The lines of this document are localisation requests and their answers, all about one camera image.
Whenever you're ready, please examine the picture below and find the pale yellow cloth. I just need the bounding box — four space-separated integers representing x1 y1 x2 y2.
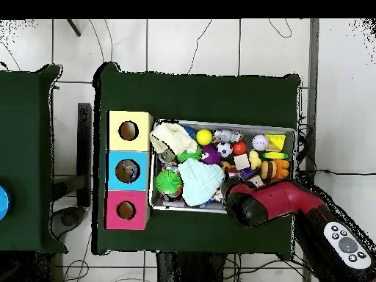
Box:
149 120 199 156

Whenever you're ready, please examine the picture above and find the mint green cloth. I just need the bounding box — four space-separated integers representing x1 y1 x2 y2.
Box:
177 158 226 208

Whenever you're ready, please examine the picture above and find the green fuzzy toy with eyes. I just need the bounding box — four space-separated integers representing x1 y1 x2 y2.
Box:
154 169 184 197

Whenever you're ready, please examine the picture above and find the clear mesh bin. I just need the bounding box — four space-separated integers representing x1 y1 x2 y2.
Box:
149 120 297 217

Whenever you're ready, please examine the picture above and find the wooden box with three holes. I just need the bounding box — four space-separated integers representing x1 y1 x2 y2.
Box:
104 109 155 232

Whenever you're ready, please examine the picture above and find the small green spiky toy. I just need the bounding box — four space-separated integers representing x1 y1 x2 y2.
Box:
177 146 203 165

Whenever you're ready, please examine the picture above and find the crushed silver can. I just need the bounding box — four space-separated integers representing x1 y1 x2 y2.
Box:
158 148 176 165

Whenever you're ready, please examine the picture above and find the purple fuzzy toy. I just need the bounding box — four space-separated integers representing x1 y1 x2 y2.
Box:
200 145 223 167

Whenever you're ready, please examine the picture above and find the yellow ball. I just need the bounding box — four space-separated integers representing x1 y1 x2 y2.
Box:
195 129 213 146

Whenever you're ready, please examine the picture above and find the blue spiky ball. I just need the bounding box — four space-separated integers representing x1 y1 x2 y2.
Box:
181 124 198 140

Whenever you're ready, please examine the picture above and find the small soccer ball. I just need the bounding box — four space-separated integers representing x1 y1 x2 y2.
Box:
216 141 234 159

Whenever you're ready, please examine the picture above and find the orange plush toy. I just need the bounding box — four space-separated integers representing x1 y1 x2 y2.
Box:
221 160 237 176

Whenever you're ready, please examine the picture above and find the silver robot toy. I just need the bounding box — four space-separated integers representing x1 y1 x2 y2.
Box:
213 129 243 143

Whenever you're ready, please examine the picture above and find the small red ball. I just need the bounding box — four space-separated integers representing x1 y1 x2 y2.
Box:
232 140 248 156

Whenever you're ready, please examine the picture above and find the small wooden block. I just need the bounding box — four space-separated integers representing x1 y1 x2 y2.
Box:
234 153 250 170

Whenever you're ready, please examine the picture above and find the yellow duck toy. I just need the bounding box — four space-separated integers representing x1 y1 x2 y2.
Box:
248 151 263 171

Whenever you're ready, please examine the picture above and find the white baseball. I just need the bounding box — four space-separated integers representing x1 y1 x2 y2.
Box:
252 134 270 151

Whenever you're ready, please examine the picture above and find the toy hamburger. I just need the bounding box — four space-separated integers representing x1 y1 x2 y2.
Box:
261 161 278 181

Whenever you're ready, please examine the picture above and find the yellow toy banana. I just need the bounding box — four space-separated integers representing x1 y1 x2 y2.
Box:
264 152 291 161

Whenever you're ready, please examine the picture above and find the dark green side table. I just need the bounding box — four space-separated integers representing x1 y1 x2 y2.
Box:
0 63 67 255

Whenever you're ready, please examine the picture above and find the blue round plate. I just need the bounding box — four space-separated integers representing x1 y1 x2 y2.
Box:
0 184 10 222

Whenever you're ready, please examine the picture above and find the black floor cable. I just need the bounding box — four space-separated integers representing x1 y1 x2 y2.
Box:
295 120 376 180

